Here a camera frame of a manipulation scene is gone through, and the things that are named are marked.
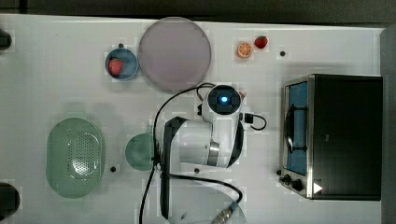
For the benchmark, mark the orange slice toy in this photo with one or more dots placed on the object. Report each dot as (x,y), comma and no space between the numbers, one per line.
(244,50)

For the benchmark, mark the red toy strawberry in bowl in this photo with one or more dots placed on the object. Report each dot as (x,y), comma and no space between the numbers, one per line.
(115,67)

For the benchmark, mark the black cylinder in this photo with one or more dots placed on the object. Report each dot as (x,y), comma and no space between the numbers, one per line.
(10,200)
(5,40)

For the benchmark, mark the black toaster oven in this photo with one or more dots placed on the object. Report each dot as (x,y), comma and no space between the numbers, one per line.
(332,137)

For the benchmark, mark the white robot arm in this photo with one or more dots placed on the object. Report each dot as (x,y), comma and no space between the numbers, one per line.
(216,140)

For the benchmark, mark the green metal pot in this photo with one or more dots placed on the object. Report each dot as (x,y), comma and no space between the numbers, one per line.
(140,150)

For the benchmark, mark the black cylinder lower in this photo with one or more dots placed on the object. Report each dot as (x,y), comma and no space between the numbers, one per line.
(10,200)

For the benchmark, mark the grey round plate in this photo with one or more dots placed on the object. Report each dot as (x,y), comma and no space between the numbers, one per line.
(175,54)

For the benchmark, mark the black cylinder upper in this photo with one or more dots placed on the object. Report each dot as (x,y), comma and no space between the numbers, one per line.
(5,40)

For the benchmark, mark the small blue bowl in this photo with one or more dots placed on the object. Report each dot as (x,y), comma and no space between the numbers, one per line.
(130,63)

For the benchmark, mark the green oval colander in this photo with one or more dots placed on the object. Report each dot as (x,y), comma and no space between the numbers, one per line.
(75,158)

